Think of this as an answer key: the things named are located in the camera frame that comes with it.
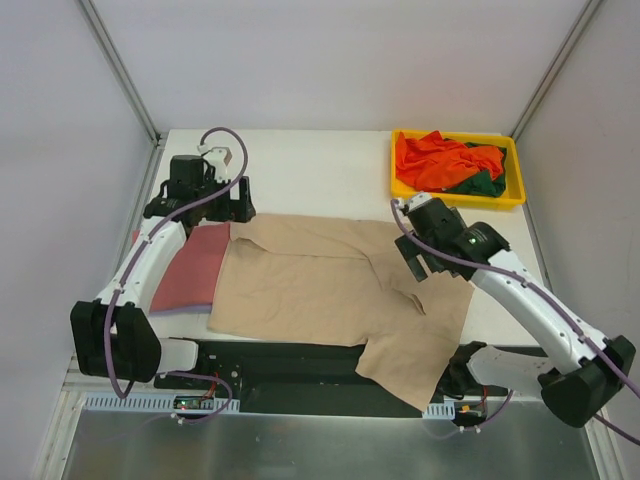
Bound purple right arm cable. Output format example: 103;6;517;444
389;198;640;446

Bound aluminium frame post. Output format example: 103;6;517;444
510;0;606;141
75;0;162;146

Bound aluminium frame rail left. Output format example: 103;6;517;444
70;139;164;368

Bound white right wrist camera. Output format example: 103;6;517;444
401;192;433;216

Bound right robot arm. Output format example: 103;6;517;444
390;193;639;428

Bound beige t shirt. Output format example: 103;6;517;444
208;214;473;410

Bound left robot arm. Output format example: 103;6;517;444
70;147;256;389

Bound left perforated cable tray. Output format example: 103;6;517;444
84;392;240;415

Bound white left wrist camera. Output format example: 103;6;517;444
198;144;232;183

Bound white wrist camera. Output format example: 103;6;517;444
401;192;433;216
198;144;232;183

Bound folded purple t shirt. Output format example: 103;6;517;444
150;304;213;317

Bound folded red t shirt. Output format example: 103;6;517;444
123;221;230;314

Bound green t shirt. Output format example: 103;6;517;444
444;146;508;198

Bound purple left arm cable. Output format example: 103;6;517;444
102;127;250;426

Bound right perforated cable tray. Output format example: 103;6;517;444
422;401;456;421

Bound perforated cable tray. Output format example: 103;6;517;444
84;392;240;415
422;401;456;421

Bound yellow plastic bin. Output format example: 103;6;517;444
390;129;526;210

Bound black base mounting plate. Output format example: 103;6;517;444
149;335;551;419

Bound aluminium frame post left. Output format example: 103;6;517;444
75;0;162;146

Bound aluminium frame post right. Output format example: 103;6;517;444
510;0;606;141

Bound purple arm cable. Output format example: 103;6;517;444
389;198;640;446
102;127;250;426

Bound orange t shirt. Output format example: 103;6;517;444
394;131;502;192

